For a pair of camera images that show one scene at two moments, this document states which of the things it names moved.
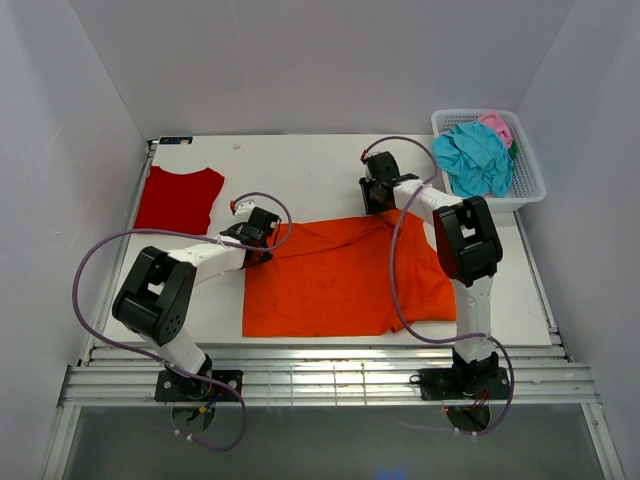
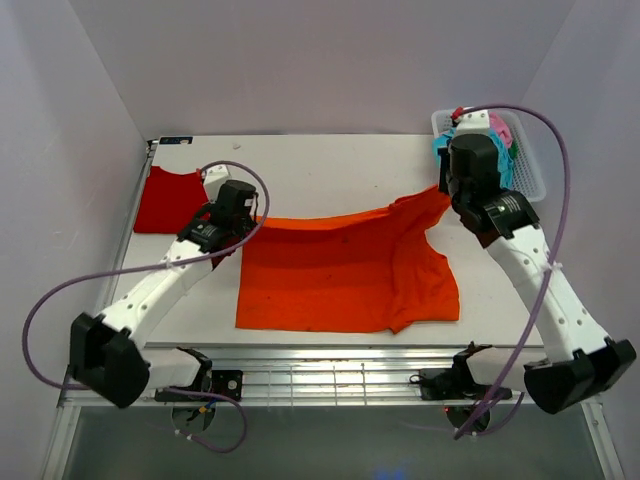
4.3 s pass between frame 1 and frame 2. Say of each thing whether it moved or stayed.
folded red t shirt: stayed
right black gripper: moved
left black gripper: moved
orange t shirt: stayed
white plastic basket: stayed
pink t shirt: stayed
